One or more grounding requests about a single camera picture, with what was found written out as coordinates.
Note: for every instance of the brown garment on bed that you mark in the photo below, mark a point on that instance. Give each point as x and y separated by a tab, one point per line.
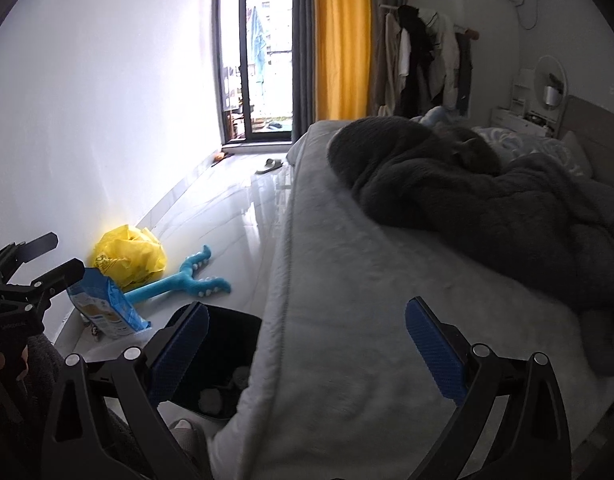
469	151

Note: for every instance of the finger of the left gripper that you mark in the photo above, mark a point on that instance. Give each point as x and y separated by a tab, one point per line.
14	255
57	280

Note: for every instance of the dark grey fleece blanket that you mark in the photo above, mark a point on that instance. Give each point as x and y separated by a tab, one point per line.
534	222

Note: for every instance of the window with dark frame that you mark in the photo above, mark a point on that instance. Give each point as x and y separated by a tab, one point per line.
254	63

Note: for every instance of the grey curtain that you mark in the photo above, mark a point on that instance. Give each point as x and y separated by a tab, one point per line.
304	67

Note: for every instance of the black trash bin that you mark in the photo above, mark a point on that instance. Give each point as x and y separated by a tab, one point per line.
208	367

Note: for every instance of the white dressing table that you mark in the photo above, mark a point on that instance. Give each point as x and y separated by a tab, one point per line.
526	111

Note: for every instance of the round vanity mirror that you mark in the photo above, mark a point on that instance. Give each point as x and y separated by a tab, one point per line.
550	82

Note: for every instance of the hanging clothes on rack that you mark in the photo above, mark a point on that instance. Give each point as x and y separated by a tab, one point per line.
427	60

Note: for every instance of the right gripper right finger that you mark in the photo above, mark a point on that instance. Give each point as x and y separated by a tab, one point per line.
532	441

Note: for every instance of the light blue patterned pillow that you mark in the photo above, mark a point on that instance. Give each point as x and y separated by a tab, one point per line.
510	145

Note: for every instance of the blue plush toy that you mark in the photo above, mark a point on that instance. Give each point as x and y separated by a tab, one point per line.
183	281

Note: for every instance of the beige upholstered headboard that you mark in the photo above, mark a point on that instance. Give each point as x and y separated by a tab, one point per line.
590	131

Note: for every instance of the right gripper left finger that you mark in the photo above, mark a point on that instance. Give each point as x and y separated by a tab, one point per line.
140	379

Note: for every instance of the blue snack box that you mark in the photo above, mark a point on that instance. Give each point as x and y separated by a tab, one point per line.
100	301

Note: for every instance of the yellow curtain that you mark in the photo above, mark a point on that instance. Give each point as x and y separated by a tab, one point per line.
343	57

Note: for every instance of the yellow plastic bag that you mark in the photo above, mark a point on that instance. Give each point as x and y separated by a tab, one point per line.
131	257

